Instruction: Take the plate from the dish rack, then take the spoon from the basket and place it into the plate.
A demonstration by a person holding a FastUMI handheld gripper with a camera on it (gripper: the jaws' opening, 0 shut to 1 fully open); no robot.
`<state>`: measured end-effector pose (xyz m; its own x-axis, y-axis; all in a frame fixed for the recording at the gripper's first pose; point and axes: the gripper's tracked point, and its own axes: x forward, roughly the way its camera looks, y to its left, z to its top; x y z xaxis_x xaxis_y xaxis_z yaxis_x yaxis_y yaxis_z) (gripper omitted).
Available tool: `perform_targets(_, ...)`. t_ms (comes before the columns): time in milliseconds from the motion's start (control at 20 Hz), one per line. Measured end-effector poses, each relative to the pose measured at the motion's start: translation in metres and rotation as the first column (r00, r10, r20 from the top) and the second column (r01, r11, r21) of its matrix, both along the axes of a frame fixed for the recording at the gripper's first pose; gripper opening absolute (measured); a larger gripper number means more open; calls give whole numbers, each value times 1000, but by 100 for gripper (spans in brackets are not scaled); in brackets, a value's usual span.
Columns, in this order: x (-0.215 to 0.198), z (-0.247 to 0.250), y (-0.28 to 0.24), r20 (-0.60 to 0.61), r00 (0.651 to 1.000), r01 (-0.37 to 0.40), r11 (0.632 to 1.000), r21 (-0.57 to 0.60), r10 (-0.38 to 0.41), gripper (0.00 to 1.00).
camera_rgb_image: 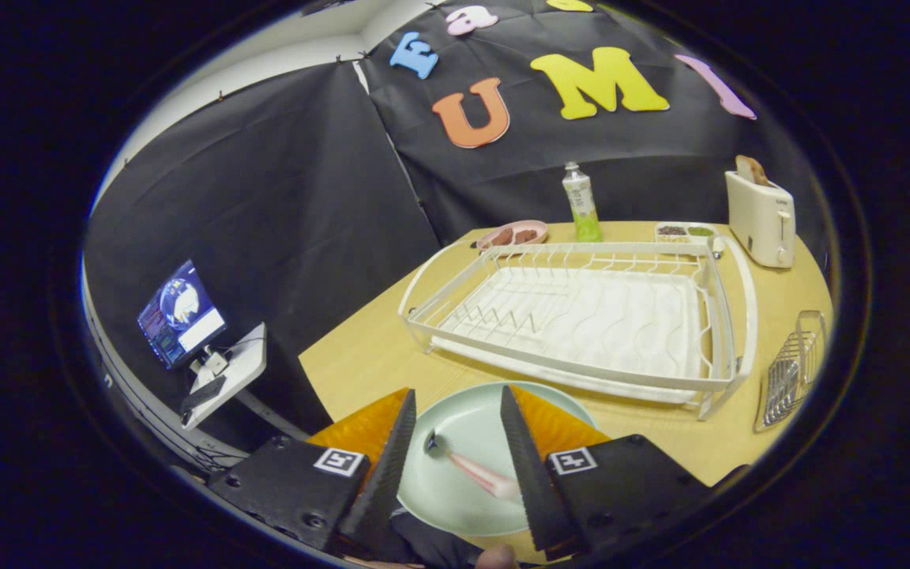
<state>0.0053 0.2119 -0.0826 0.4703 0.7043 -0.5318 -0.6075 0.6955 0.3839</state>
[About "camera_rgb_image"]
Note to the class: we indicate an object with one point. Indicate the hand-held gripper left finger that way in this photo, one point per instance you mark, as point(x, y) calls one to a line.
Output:
point(388, 474)

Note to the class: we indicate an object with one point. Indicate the black keyboard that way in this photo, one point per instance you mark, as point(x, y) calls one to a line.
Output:
point(202, 393)

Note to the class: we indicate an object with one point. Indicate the green drink bottle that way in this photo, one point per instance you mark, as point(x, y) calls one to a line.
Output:
point(581, 201)

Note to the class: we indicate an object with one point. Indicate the light green plate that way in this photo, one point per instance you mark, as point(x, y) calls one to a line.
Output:
point(463, 419)

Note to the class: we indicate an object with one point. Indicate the white toaster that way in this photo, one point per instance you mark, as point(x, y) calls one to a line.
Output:
point(759, 221)

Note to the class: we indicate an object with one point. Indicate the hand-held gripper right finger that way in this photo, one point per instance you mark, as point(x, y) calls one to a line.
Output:
point(530, 474)

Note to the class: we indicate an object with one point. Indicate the person's dark sleeve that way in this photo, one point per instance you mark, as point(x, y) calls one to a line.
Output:
point(431, 545)

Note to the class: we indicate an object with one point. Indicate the pink plate with food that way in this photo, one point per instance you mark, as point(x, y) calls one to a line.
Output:
point(510, 235)

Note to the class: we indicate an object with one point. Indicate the toasted bread slice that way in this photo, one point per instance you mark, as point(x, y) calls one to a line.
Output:
point(751, 170)

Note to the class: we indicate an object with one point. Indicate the white divided food tray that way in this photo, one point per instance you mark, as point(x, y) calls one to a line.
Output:
point(684, 231)

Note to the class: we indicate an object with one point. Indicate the computer monitor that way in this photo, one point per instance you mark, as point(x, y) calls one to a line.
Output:
point(181, 312)

